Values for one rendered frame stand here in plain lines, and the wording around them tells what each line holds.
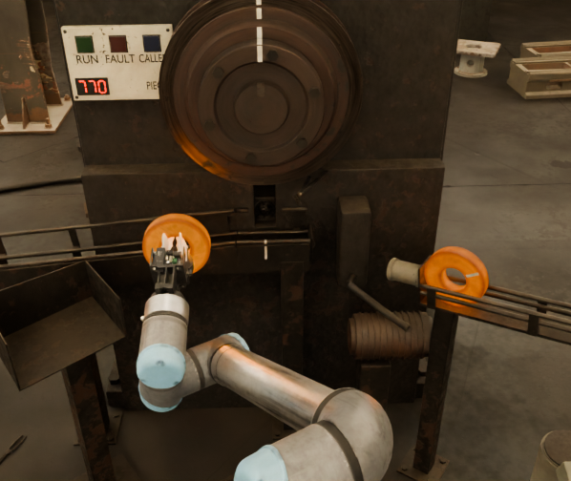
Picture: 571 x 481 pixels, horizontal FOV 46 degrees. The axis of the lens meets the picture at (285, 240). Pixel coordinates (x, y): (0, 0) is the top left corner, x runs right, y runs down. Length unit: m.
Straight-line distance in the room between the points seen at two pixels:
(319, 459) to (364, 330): 0.90
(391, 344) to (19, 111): 3.30
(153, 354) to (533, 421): 1.44
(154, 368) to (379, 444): 0.52
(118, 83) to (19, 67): 2.75
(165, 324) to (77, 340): 0.41
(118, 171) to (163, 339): 0.64
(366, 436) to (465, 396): 1.48
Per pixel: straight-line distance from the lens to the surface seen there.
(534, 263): 3.12
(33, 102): 4.53
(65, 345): 1.70
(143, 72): 1.73
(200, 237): 1.53
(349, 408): 0.98
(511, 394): 2.45
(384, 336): 1.79
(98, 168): 1.86
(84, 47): 1.74
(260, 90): 1.48
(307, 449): 0.91
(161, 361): 1.29
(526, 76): 4.98
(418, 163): 1.84
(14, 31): 4.42
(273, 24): 1.51
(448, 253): 1.65
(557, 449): 1.60
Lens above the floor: 1.66
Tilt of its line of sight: 32 degrees down
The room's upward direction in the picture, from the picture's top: 1 degrees counter-clockwise
